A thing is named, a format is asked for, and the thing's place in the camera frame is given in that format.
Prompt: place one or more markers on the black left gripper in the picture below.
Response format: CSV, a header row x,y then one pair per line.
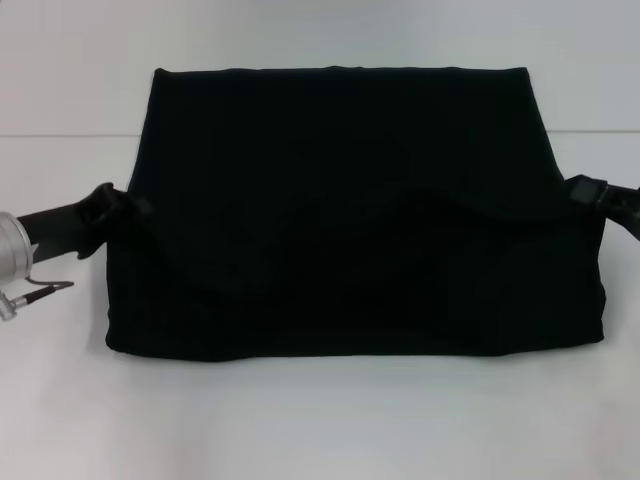
x,y
75,225

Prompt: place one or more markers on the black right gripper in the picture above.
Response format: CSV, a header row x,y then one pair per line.
x,y
625,207

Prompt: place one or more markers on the black t-shirt with FREE print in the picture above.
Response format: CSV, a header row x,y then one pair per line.
x,y
350,200

